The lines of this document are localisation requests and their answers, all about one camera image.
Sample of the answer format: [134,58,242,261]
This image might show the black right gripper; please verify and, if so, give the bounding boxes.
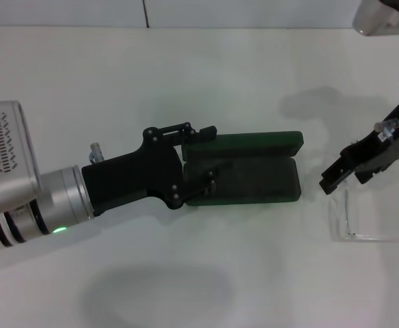
[318,102,399,196]

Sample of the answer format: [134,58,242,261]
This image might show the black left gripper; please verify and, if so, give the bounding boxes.
[81,122,221,217]

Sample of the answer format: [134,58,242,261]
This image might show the clear transparent glasses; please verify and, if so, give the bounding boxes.
[327,177,399,244]

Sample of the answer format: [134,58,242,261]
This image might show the green glasses case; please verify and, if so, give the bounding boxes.
[180,130,305,208]

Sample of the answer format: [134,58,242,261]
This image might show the right gripper cable with plugs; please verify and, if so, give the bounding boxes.
[373,117,399,162]

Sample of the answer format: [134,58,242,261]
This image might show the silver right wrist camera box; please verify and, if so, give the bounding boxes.
[352,0,399,37]

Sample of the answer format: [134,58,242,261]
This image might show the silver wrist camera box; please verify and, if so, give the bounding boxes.
[352,0,399,37]
[0,99,45,215]

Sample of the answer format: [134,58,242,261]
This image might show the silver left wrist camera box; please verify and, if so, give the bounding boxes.
[0,99,45,215]

